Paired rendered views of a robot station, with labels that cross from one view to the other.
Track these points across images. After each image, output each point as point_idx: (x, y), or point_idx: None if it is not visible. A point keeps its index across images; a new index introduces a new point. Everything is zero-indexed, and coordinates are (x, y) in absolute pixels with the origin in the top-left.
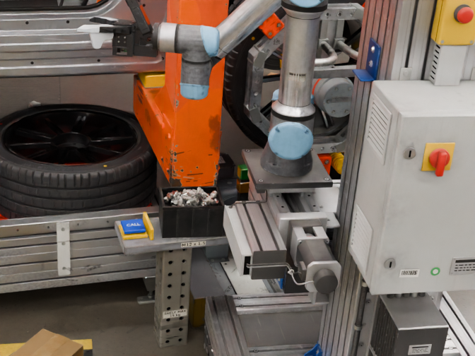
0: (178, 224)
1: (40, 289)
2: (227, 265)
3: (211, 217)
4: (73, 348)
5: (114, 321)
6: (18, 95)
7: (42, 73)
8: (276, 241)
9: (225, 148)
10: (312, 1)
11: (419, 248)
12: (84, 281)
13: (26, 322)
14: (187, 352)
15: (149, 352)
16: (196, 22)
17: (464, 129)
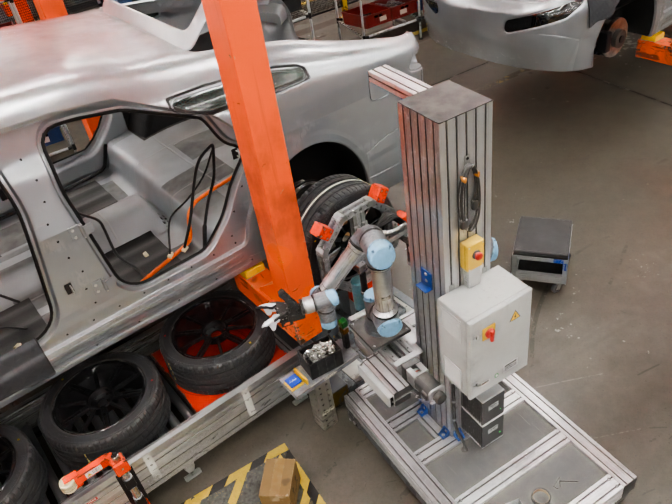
0: (319, 370)
1: None
2: None
3: (336, 357)
4: (291, 464)
5: (289, 424)
6: None
7: (186, 302)
8: (401, 381)
9: None
10: (388, 265)
11: (487, 370)
12: (264, 411)
13: (240, 449)
14: (341, 426)
15: (321, 436)
16: (291, 258)
17: (497, 315)
